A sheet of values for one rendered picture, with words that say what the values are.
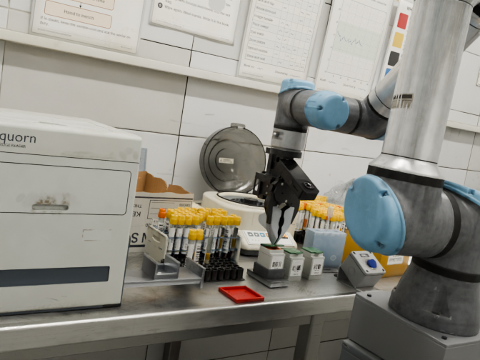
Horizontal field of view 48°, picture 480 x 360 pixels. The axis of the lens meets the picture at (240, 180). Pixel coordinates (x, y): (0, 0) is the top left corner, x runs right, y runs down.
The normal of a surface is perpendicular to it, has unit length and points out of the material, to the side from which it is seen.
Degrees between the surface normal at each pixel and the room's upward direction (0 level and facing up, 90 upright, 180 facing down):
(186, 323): 90
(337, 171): 90
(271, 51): 94
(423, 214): 87
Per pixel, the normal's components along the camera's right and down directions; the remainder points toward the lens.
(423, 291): -0.59, -0.33
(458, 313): 0.12, -0.13
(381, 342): -0.81, -0.06
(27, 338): 0.56, 0.20
